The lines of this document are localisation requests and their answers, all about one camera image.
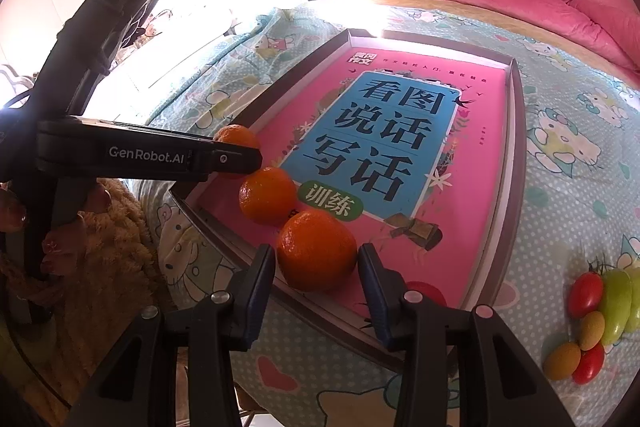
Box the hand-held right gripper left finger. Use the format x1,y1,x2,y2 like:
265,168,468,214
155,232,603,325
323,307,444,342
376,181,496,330
65,244,277,427

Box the pink book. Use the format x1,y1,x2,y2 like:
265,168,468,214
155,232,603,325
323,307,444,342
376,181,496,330
200,52,508,323
169,28,528,360

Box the small yellow-brown fruit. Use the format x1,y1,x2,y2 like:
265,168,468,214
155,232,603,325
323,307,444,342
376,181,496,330
544,341,582,381
579,311,606,350

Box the beige bed sheet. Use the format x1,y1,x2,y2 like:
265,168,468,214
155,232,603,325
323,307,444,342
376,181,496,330
360,0,640,88

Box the cat print blanket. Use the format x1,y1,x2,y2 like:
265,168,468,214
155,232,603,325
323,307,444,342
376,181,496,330
145,2,640,427

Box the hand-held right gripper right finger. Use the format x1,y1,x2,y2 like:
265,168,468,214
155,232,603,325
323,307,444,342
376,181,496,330
357,243,576,427

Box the person's left hand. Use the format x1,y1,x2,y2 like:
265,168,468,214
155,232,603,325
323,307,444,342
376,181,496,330
0,184,113,280

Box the green oval fruit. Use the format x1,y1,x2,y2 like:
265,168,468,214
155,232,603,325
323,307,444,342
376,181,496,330
598,269,632,347
622,267,640,333

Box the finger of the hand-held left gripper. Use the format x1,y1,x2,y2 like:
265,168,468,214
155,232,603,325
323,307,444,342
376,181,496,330
192,134,264,182

